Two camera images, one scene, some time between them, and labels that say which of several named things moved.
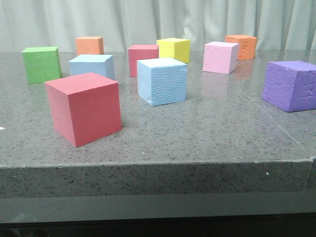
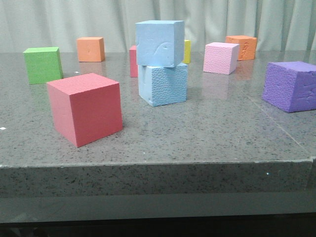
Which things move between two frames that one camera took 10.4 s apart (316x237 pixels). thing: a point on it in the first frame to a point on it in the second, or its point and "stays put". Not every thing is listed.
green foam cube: x=42 y=63 stays put
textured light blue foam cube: x=162 y=81 stays put
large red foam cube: x=85 y=106 stays put
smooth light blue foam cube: x=102 y=64 to x=160 y=43
